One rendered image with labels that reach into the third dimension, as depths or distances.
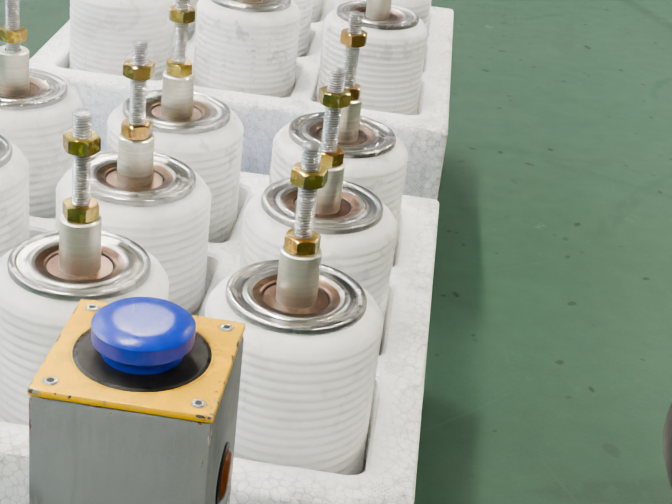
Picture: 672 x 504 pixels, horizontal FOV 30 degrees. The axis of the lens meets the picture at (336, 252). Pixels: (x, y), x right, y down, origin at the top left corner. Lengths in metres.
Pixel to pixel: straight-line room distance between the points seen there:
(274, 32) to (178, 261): 0.41
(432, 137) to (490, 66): 0.77
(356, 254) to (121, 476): 0.30
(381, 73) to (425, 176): 0.10
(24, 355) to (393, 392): 0.21
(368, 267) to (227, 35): 0.43
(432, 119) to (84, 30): 0.32
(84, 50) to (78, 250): 0.53
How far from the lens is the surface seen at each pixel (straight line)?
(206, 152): 0.86
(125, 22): 1.16
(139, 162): 0.77
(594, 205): 1.47
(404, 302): 0.83
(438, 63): 1.29
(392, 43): 1.12
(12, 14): 0.90
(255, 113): 1.13
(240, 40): 1.14
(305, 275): 0.65
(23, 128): 0.89
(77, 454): 0.49
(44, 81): 0.94
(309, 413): 0.65
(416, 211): 0.95
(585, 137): 1.67
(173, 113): 0.89
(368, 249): 0.75
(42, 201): 0.91
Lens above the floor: 0.58
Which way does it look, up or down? 27 degrees down
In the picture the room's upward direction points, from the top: 7 degrees clockwise
